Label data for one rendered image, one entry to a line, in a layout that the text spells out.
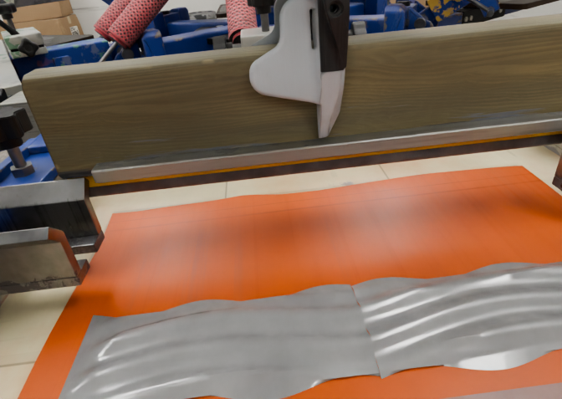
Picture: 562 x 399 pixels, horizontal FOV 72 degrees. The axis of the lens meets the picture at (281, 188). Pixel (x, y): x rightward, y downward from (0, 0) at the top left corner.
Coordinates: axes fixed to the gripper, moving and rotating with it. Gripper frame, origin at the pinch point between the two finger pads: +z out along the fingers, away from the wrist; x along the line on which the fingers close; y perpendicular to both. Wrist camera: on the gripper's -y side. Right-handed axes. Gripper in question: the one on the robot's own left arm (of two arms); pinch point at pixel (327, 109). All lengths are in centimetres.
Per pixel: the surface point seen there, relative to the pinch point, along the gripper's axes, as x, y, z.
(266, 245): 2.6, 5.8, 10.1
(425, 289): 10.0, -4.3, 9.4
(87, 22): -408, 167, 31
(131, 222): -3.2, 18.3, 10.0
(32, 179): -5.2, 26.5, 5.4
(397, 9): -57, -25, 1
